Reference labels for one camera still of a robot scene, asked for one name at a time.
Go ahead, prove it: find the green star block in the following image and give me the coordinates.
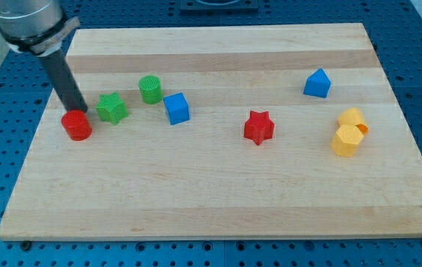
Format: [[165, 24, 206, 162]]
[[96, 92, 129, 125]]

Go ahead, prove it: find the red star block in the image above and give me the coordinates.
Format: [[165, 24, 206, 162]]
[[243, 111, 274, 145]]

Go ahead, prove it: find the yellow hexagon block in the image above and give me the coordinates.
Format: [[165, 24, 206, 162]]
[[331, 125, 364, 157]]

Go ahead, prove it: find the blue cube block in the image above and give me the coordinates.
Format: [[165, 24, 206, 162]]
[[163, 93, 190, 125]]

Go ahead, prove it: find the red cylinder block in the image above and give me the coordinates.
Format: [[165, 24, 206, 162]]
[[61, 110, 92, 141]]

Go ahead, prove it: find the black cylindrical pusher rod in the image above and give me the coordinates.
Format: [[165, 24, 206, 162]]
[[39, 48, 88, 113]]

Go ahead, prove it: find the wooden board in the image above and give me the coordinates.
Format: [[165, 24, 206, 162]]
[[0, 23, 422, 241]]

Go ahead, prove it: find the blue pentagon block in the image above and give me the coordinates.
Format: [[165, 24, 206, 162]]
[[303, 68, 332, 98]]

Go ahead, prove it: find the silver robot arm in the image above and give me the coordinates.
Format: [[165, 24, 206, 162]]
[[0, 0, 80, 57]]

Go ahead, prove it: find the green cylinder block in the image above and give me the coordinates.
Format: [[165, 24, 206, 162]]
[[139, 75, 163, 105]]

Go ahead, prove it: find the yellow heart block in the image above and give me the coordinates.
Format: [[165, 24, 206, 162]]
[[337, 108, 369, 135]]

